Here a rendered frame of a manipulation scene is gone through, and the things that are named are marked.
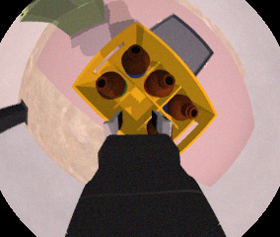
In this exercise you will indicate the yellow bottle crate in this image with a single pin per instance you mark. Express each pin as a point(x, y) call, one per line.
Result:
point(137, 108)

